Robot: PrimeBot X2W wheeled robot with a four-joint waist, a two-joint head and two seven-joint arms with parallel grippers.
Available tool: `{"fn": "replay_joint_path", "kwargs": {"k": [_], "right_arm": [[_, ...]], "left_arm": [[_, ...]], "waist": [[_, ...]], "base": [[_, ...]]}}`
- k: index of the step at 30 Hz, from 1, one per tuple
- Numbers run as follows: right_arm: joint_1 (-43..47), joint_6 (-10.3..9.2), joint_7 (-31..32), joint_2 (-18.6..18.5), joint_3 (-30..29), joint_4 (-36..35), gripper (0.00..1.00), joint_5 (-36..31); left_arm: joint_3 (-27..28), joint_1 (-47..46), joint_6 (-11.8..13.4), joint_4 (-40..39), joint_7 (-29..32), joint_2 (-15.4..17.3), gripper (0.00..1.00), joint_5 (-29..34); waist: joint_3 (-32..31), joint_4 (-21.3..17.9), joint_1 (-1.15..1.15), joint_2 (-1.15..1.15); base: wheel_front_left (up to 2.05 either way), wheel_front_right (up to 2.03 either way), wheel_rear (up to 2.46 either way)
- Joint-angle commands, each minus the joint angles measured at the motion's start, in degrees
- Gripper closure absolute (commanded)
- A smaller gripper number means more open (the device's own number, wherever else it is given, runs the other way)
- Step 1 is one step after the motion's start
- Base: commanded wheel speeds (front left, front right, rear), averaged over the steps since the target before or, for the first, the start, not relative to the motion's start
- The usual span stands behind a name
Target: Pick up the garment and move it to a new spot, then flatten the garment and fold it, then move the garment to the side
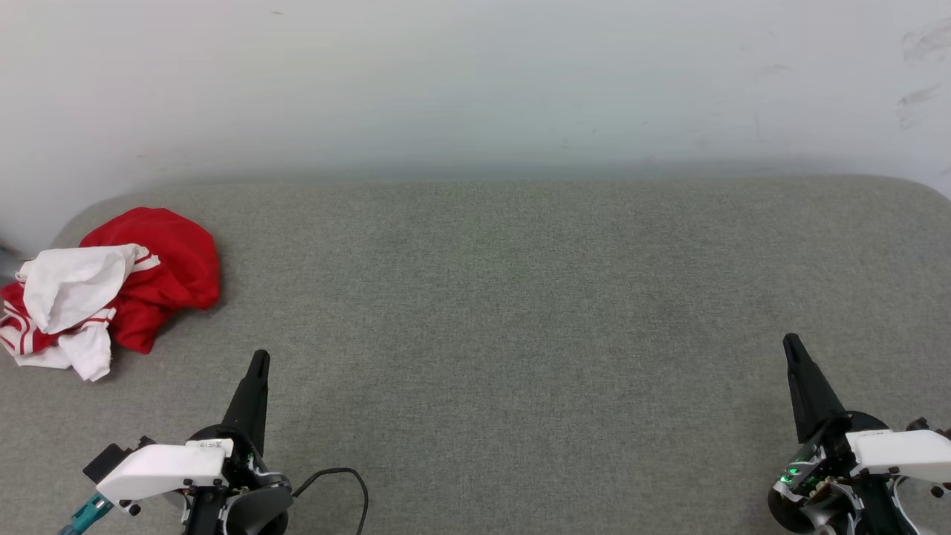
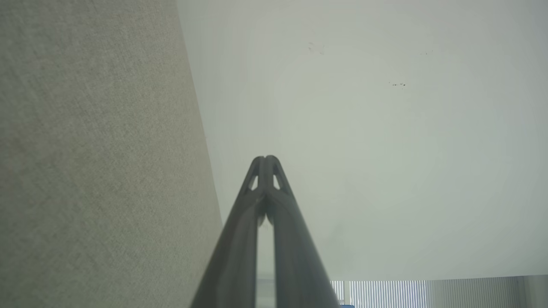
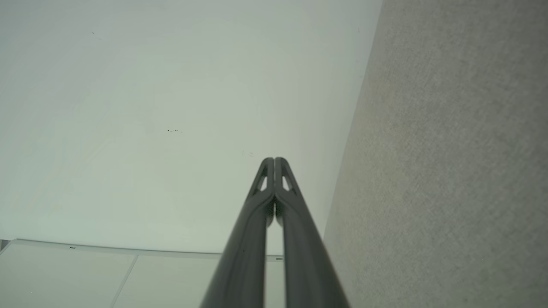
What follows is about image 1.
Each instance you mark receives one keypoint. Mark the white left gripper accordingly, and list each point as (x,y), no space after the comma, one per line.
(160,468)

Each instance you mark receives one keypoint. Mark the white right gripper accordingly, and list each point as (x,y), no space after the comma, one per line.
(899,453)

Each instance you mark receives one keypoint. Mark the red basketball jersey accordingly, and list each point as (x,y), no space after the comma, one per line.
(171,260)

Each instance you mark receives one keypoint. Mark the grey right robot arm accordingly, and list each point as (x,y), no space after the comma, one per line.
(877,514)

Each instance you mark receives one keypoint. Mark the white paper label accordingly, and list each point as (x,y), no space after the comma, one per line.
(208,446)

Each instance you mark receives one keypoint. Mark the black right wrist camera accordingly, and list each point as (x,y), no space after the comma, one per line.
(929,429)

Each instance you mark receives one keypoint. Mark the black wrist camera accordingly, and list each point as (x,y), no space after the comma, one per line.
(108,461)
(929,429)

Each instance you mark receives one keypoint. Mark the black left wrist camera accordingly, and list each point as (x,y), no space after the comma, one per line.
(108,461)

